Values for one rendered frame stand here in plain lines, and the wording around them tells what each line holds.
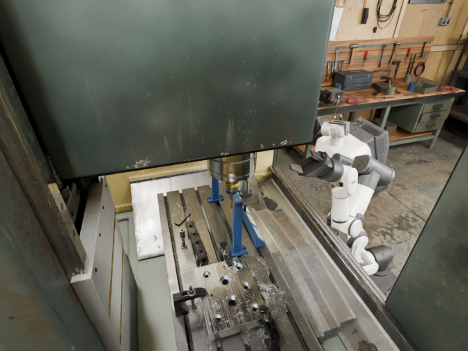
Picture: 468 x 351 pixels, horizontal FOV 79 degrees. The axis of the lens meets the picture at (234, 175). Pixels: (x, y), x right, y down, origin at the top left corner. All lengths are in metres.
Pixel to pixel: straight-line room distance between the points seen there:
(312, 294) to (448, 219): 0.73
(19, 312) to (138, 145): 0.39
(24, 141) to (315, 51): 0.62
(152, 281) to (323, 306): 0.92
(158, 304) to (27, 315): 1.02
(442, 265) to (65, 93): 1.21
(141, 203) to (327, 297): 1.27
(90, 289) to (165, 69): 0.55
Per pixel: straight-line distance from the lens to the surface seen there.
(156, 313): 1.64
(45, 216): 0.69
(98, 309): 0.90
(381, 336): 1.62
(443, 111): 4.68
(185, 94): 0.65
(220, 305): 1.18
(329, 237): 1.74
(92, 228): 0.92
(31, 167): 0.63
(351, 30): 4.27
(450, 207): 1.14
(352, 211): 1.33
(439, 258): 1.23
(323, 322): 1.52
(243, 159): 0.82
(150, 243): 1.88
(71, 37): 0.63
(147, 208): 1.98
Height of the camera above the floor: 2.00
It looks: 34 degrees down
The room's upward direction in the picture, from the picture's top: straight up
